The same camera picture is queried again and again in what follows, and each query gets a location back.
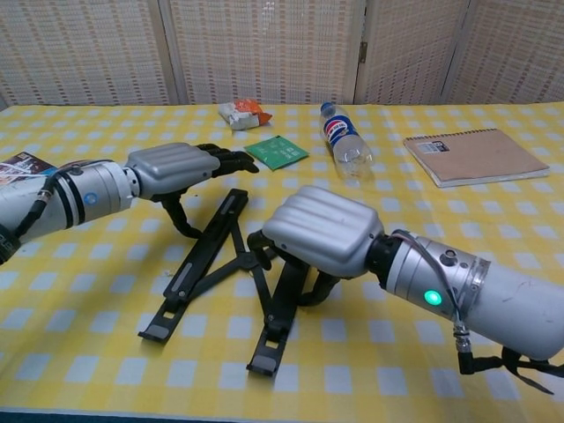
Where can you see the brown spiral notebook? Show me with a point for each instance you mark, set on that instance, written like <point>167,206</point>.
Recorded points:
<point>476,158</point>

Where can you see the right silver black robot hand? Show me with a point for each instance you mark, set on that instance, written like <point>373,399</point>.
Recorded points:
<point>321,229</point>

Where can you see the clear Pepsi plastic bottle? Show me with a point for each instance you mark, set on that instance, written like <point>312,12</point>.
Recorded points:
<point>346,141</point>

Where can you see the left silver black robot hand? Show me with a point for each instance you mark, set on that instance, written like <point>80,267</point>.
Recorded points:
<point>172,165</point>

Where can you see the black folding laptop stand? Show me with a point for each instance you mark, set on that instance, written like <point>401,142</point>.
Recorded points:
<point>207,251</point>

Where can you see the yellow white checked tablecloth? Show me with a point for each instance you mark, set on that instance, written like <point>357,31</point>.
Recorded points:
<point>396,343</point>

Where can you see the orange white snack packet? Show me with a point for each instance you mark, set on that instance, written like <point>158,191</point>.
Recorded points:
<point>244,115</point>

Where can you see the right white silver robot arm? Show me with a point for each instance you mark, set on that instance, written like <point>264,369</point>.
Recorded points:
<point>506,299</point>

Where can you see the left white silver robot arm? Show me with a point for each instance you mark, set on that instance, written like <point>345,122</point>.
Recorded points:
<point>88,198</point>

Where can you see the blue brown noodle package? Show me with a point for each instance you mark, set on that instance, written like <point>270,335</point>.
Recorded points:
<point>22,167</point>

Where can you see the green square sachet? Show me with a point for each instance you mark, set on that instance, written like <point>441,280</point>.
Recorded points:
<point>275,153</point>

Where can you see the woven bamboo folding screen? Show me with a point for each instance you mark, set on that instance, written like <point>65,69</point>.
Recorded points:
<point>264,48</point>

